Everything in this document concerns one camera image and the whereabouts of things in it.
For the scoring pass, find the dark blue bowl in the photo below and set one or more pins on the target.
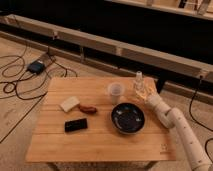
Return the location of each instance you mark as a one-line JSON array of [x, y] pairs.
[[127, 118]]

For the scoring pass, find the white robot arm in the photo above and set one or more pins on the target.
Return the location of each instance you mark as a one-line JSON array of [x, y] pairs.
[[172, 117]]

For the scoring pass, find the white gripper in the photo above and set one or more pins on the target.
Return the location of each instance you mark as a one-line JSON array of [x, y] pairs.
[[149, 88]]

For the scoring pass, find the black smartphone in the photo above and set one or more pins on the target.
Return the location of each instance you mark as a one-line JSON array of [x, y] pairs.
[[75, 125]]

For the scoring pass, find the beige sponge block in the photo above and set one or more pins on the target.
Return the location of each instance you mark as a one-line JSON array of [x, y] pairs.
[[69, 103]]

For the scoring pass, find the translucent plastic cup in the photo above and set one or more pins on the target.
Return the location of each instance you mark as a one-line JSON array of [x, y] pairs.
[[115, 91]]

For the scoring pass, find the brown sausage toy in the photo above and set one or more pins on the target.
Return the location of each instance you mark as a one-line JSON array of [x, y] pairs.
[[87, 109]]

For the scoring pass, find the long wooden beam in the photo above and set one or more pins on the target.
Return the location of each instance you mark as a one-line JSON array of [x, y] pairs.
[[148, 56]]

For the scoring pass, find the wooden table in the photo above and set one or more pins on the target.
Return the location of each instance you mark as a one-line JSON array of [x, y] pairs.
[[100, 142]]

